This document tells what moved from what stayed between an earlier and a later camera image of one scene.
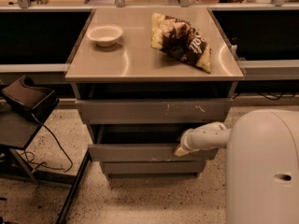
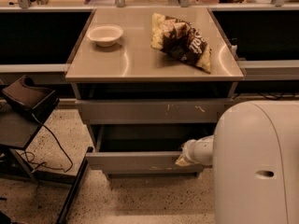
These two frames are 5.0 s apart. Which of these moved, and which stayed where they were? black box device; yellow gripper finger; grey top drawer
Moved: yellow gripper finger
Stayed: black box device; grey top drawer
